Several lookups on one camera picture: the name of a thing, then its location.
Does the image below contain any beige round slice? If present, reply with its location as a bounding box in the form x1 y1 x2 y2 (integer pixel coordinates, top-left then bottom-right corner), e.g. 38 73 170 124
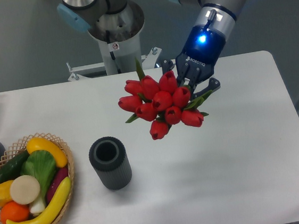
10 175 40 205

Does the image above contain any yellow banana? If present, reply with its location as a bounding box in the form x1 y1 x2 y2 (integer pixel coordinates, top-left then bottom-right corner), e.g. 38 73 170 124
6 177 72 224

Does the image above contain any green bok choy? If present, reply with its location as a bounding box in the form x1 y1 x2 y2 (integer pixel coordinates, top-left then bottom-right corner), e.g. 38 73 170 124
20 150 56 216

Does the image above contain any purple sweet potato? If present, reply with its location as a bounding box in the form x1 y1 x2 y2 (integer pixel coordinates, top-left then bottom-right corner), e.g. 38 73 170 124
46 167 69 204

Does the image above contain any green cucumber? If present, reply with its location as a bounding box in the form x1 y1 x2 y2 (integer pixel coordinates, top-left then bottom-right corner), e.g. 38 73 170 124
0 151 29 184

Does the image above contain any orange fruit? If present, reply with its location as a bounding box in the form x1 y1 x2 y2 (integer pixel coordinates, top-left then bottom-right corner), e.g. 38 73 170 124
0 201 30 224

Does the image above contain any yellow bell pepper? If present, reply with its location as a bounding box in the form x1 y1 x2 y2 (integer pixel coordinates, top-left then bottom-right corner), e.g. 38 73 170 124
0 180 14 208

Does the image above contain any red tulip bouquet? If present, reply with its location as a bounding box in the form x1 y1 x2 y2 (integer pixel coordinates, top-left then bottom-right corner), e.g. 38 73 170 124
118 60 213 140

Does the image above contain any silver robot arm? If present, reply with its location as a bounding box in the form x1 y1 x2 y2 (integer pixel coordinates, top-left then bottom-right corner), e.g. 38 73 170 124
57 0 246 98

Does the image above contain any woven wicker basket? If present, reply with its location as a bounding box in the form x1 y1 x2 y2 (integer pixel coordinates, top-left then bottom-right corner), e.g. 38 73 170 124
0 133 74 224

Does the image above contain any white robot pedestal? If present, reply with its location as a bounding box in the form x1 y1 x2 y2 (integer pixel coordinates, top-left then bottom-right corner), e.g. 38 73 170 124
62 17 165 82

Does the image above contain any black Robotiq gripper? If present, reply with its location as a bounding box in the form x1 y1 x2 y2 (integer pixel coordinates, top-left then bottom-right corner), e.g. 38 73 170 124
161 26 225 99

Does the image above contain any dark grey ribbed vase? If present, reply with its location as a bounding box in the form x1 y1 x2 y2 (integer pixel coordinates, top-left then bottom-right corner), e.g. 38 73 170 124
89 136 132 190

